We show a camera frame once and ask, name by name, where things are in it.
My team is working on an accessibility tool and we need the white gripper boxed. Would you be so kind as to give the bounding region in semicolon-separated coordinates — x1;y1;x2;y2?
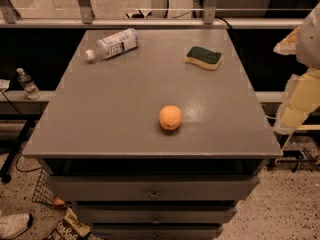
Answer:
273;3;320;134

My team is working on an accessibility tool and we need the yellow green sponge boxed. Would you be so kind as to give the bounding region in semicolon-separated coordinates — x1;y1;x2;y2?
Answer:
185;46;222;71

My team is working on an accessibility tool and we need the orange fruit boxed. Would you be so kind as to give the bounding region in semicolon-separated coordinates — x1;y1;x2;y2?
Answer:
159;105;182;130

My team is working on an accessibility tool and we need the grey drawer cabinet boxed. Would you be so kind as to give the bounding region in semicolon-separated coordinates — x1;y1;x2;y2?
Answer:
24;30;281;240

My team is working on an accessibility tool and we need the plastic bottle lying on table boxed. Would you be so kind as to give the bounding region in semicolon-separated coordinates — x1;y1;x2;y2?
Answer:
85;28;139;62

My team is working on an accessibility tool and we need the top drawer knob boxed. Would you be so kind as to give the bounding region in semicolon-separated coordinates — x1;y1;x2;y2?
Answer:
149;191;159;200

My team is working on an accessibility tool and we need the small upright water bottle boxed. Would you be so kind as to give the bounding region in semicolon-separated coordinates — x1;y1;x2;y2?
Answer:
16;68;41;100

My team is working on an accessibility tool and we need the snack bag on floor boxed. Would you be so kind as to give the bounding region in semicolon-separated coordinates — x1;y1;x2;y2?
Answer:
43;208;90;240

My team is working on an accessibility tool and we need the white sneaker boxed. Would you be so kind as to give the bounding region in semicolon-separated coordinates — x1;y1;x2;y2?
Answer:
0;213;33;240

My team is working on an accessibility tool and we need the wire basket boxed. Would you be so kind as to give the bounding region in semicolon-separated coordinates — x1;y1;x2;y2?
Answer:
32;169;65;207

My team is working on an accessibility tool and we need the black cable on floor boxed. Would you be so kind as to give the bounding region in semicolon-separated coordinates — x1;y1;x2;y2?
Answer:
14;153;43;174

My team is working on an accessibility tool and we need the metal railing frame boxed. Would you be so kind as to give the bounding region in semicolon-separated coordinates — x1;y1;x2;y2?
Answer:
0;0;320;29

